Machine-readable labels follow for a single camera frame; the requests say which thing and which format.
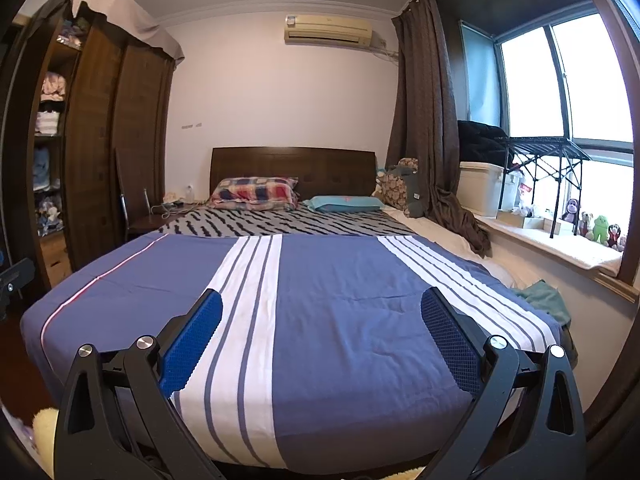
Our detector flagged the white cable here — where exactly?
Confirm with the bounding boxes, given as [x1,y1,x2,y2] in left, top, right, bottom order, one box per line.
[160,190,211,218]

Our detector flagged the black jacket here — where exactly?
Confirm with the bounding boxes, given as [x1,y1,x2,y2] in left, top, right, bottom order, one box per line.
[457,120,516,167]

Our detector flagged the beige cardboard box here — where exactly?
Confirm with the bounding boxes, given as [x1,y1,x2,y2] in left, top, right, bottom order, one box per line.
[497,207,557,233]

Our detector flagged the grey zebra pattern blanket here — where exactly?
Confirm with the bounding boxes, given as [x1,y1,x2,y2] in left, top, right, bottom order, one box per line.
[157,207,416,238]

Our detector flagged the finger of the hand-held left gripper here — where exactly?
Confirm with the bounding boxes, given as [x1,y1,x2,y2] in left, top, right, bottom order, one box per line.
[0,250,37,321]

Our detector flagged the dark wooden bed headboard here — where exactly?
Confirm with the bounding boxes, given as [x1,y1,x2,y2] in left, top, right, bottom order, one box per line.
[210,147,377,206]

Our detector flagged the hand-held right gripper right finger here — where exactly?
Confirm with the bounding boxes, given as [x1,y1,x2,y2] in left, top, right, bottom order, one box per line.
[417,286,587,480]

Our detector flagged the white fleece sill mat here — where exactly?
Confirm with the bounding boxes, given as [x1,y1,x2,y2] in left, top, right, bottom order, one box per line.
[475,212,623,278]

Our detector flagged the green cloth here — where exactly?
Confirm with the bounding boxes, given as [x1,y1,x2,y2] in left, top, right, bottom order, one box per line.
[512,280,573,326]

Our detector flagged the dark brown curtain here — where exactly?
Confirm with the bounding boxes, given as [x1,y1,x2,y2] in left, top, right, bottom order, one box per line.
[385,0,493,258]

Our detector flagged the grey cloth cover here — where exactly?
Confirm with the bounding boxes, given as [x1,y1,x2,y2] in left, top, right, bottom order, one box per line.
[67,0,186,63]

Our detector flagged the grey roller blind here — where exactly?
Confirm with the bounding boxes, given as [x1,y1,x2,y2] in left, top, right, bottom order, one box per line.
[460,20,503,126]

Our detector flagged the black folding table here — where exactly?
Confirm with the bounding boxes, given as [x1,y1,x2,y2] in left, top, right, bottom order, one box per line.
[502,135,593,240]

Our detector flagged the piles of folded clothes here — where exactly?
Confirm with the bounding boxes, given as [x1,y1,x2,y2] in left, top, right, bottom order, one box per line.
[32,17,83,236]

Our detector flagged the teal pillow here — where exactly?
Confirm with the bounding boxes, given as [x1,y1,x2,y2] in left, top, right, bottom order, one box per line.
[300,195,386,213]

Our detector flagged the metal frame chair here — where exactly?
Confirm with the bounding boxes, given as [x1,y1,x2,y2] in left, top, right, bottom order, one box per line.
[115,147,166,241]

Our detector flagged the brown patterned cushion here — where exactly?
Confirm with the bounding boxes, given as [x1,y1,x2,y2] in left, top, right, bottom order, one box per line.
[375,158,426,218]

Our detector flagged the blue white striped blanket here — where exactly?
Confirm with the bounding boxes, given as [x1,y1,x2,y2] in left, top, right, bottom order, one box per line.
[20,232,566,466]

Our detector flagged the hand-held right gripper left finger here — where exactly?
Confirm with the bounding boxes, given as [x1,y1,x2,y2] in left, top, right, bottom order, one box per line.
[52,287,226,480]

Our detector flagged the window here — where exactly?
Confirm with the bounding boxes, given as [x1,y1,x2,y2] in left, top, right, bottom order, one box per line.
[495,10,640,241]

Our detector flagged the dark wooden wardrobe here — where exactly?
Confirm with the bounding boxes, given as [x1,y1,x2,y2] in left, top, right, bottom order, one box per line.
[0,0,176,291]

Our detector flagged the plaid pillow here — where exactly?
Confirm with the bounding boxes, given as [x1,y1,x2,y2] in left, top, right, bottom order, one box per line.
[206,176,301,211]

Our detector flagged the beige bed sheet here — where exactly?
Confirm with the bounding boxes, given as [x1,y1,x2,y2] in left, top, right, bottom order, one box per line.
[385,210,521,288]

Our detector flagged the wall air conditioner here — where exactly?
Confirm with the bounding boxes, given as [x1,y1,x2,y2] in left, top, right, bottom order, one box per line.
[284,12,373,50]

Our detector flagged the white storage box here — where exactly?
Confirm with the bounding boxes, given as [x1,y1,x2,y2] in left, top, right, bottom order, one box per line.
[457,161,521,218]

